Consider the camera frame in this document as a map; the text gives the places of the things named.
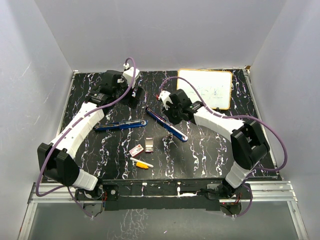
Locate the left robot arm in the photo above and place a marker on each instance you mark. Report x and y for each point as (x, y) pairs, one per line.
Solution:
(57, 158)

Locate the small whiteboard orange frame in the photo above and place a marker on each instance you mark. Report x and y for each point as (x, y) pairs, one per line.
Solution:
(214, 86)

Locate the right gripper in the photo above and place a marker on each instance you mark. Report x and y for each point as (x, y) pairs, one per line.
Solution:
(167, 114)

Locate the white marker pen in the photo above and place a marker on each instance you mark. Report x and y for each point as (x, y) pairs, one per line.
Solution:
(141, 162)

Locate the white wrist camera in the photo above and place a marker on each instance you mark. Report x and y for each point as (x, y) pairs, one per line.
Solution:
(164, 97)
(130, 74)

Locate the red white staple box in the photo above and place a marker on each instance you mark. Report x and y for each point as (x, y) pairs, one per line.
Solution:
(136, 150)

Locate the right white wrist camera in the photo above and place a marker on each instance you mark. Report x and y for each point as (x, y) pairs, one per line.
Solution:
(164, 97)

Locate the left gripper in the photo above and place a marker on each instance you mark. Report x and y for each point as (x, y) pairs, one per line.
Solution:
(132, 101)

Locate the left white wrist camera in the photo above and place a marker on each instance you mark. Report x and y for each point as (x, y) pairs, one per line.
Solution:
(130, 74)

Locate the staple tray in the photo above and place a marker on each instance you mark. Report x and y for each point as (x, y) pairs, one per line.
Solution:
(149, 144)

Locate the yellow marker cap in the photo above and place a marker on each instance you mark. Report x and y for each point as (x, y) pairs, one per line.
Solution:
(141, 165)

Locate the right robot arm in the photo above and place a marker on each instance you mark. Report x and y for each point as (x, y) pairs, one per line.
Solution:
(248, 142)

